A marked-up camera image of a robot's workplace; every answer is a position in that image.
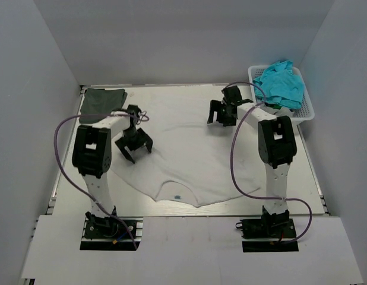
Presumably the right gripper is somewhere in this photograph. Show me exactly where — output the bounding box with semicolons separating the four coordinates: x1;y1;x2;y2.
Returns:
208;100;238;127

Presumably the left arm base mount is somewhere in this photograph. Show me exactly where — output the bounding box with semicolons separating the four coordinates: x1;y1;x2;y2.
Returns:
80;211;143;251

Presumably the green garment in basket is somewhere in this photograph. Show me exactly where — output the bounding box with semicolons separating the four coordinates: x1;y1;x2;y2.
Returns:
265;103;281;109

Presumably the folded dark green t-shirt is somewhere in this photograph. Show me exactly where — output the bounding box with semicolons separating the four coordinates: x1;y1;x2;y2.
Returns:
80;88;128;115

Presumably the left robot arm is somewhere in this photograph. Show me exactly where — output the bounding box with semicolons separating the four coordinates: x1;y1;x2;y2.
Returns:
72;104;153;237

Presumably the white t-shirt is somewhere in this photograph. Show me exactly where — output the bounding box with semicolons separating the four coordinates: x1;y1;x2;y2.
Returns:
112;97;266;208

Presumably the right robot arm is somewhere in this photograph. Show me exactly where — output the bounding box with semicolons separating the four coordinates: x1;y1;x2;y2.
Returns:
207;84;297;237

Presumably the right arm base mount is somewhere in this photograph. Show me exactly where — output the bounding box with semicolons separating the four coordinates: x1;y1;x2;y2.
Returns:
235;208;299;253

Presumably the turquoise t-shirt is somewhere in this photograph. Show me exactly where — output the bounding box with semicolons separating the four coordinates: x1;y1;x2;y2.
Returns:
252;60;305;110

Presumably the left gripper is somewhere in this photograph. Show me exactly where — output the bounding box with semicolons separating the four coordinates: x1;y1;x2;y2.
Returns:
115;127;152;162

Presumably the grey garment in basket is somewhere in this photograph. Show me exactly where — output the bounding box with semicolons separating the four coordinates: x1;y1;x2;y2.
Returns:
269;107;294;118

